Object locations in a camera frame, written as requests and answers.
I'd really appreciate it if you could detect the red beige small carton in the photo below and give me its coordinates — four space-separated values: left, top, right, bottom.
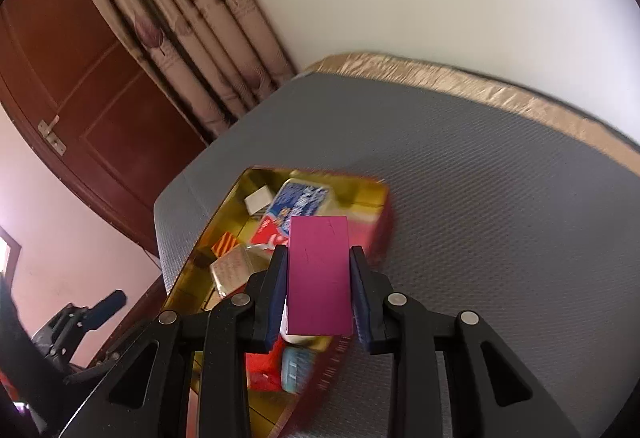
209 245 271 298

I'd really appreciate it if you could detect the blue patterned small block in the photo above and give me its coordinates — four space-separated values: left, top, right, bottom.
281 346 317 395

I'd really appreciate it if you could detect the magenta rectangular block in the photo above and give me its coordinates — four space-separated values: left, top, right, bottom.
288 216 352 336

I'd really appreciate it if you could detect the orange yellow striped block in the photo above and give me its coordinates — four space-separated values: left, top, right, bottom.
210 231 240 258

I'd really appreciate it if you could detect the small white pronged adapter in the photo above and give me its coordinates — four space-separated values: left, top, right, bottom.
244 186 273 216

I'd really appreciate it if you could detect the blue red card pack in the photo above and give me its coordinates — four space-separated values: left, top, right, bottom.
250 178 333 250

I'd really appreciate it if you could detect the flat red block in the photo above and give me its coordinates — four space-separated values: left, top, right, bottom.
245 336 286 392

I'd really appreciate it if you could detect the red gold metal tin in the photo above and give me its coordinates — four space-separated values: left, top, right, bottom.
164 167 393 437

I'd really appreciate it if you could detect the grey textured table mat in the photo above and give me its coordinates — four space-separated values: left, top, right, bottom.
154 73 639 437

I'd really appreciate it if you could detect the red brown wooden door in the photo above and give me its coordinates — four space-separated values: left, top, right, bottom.
1 0 205 253

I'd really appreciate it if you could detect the beige patterned curtain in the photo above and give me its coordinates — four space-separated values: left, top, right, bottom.
92 0 294 141

